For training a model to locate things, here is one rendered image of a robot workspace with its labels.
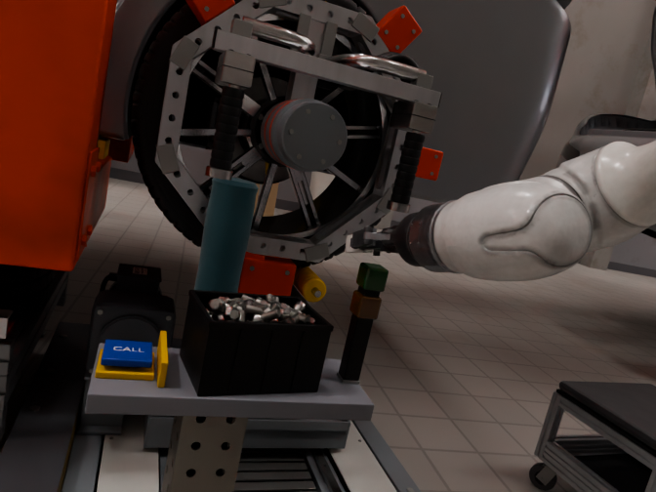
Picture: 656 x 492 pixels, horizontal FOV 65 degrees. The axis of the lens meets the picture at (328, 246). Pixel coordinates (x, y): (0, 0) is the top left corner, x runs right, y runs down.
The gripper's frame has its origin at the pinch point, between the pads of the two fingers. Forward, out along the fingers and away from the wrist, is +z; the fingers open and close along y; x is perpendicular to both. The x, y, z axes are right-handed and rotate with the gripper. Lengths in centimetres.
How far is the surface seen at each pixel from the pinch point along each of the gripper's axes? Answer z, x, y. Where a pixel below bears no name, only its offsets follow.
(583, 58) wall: 401, -331, -537
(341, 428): 44, 43, -24
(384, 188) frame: 25.6, -15.8, -19.2
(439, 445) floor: 60, 55, -68
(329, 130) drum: 10.6, -21.4, 2.6
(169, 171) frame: 30.4, -12.2, 27.7
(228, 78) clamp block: 4.0, -23.6, 23.8
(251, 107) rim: 34.9, -30.3, 11.2
